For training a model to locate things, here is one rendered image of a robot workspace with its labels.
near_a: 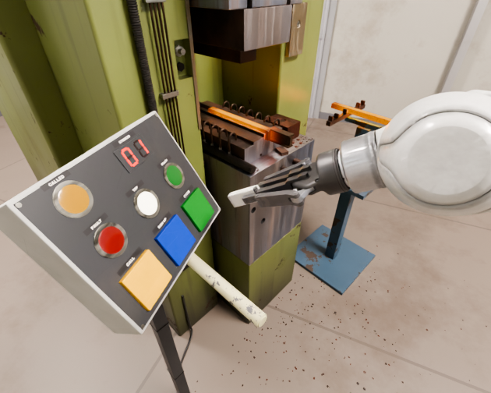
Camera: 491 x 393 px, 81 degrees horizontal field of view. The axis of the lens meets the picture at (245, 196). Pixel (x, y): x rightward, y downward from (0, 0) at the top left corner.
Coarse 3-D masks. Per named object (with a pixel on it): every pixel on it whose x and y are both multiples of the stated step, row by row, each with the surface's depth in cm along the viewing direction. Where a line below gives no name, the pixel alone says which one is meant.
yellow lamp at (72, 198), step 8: (64, 192) 42; (72, 192) 43; (80, 192) 44; (64, 200) 41; (72, 200) 42; (80, 200) 43; (88, 200) 44; (64, 208) 41; (72, 208) 42; (80, 208) 43
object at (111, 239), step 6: (108, 228) 46; (114, 228) 47; (102, 234) 45; (108, 234) 46; (114, 234) 46; (120, 234) 47; (102, 240) 45; (108, 240) 45; (114, 240) 46; (120, 240) 47; (102, 246) 44; (108, 246) 45; (114, 246) 46; (120, 246) 47; (108, 252) 45; (114, 252) 46
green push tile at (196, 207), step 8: (200, 192) 66; (192, 200) 63; (200, 200) 65; (184, 208) 61; (192, 208) 62; (200, 208) 65; (208, 208) 67; (192, 216) 62; (200, 216) 64; (208, 216) 66; (200, 224) 64
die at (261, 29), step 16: (192, 16) 83; (208, 16) 79; (224, 16) 75; (240, 16) 72; (256, 16) 74; (272, 16) 78; (288, 16) 82; (208, 32) 82; (224, 32) 77; (240, 32) 74; (256, 32) 76; (272, 32) 80; (288, 32) 85; (240, 48) 76; (256, 48) 79
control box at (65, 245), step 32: (128, 128) 54; (160, 128) 61; (96, 160) 47; (160, 160) 59; (32, 192) 39; (96, 192) 46; (128, 192) 51; (160, 192) 57; (192, 192) 65; (0, 224) 40; (32, 224) 38; (64, 224) 41; (96, 224) 45; (128, 224) 49; (160, 224) 55; (192, 224) 62; (32, 256) 43; (64, 256) 40; (96, 256) 44; (128, 256) 48; (160, 256) 53; (96, 288) 43; (128, 320) 46
